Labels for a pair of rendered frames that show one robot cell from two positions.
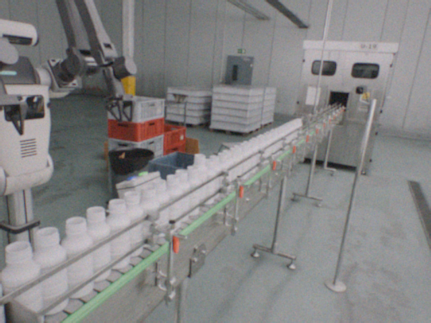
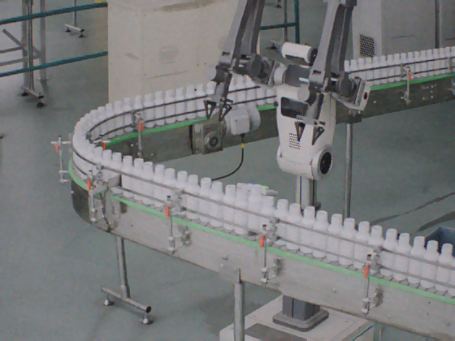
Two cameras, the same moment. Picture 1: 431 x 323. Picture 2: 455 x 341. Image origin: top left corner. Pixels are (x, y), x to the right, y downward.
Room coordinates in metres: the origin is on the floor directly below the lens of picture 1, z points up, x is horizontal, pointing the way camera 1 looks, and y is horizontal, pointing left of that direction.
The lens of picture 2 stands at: (1.86, -3.25, 2.51)
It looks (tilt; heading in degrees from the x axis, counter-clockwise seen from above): 20 degrees down; 105
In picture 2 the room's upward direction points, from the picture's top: 1 degrees counter-clockwise
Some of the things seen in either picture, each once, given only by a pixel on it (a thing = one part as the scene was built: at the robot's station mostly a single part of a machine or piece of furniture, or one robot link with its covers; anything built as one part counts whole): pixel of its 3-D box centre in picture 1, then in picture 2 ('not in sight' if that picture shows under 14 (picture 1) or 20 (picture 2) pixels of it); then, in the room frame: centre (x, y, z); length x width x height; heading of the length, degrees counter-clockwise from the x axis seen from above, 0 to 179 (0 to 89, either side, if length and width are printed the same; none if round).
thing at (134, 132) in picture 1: (137, 126); not in sight; (3.77, 0.97, 0.78); 0.61 x 0.41 x 0.22; 162
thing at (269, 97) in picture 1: (254, 105); not in sight; (9.93, -1.03, 0.59); 1.25 x 1.03 x 1.17; 157
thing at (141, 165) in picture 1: (131, 182); not in sight; (3.08, 0.84, 0.32); 0.45 x 0.45 x 0.64
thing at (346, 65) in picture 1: (341, 105); not in sight; (6.13, -2.26, 1.05); 1.60 x 1.40 x 2.10; 155
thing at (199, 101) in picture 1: (192, 105); not in sight; (9.11, 0.77, 0.50); 1.23 x 1.05 x 1.00; 154
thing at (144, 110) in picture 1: (137, 108); not in sight; (3.76, 0.97, 1.00); 0.61 x 0.41 x 0.22; 163
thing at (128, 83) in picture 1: (128, 93); not in sight; (11.09, 3.17, 0.55); 0.40 x 0.40 x 1.10; 65
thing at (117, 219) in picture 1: (117, 233); (170, 189); (0.69, 0.22, 1.08); 0.06 x 0.06 x 0.17
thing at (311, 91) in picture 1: (312, 95); not in sight; (5.61, -1.56, 1.22); 0.23 x 0.03 x 0.32; 65
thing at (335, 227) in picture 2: (236, 163); (335, 237); (1.39, -0.09, 1.08); 0.06 x 0.06 x 0.17
